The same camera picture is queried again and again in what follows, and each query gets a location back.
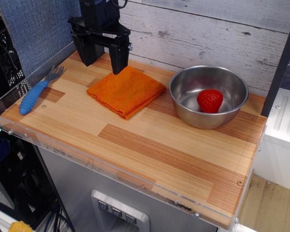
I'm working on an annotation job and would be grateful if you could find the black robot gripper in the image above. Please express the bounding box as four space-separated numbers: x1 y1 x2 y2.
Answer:
68 0 131 74

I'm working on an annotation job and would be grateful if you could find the folded orange cloth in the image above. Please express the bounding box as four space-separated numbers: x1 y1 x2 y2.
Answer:
87 66 166 120

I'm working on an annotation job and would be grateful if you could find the blue fabric panel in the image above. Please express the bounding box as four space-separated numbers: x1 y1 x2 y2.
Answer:
0 0 81 79

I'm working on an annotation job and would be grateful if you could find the stainless steel bowl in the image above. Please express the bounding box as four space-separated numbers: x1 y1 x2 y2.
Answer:
169 65 249 129

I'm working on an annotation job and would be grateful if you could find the black plastic crate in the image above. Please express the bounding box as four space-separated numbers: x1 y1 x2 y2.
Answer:
0 16 30 97

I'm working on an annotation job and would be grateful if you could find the red toy strawberry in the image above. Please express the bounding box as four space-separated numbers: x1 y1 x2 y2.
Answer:
197 89 223 113

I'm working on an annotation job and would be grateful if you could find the clear acrylic table guard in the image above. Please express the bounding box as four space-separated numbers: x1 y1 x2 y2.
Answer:
0 53 266 232

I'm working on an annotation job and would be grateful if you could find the stainless steel cabinet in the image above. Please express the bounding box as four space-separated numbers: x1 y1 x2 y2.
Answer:
39 148 217 232

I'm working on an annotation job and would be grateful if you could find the silver button dispenser panel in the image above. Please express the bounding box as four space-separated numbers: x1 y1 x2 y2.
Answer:
91 189 150 232

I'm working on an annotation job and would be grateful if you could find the yellow object at bottom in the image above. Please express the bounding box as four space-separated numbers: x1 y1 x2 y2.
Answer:
8 221 33 232

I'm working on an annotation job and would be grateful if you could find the white side unit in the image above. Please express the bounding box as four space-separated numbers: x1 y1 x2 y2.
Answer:
253 88 290 189

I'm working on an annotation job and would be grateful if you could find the black corner post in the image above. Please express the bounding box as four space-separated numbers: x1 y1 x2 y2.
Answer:
92 42 105 62

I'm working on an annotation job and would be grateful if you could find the blue handled metal spork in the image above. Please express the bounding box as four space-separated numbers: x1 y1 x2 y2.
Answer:
19 66 64 115

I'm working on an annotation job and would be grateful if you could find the black right frame post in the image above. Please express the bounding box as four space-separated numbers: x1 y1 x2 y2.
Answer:
260 0 290 117

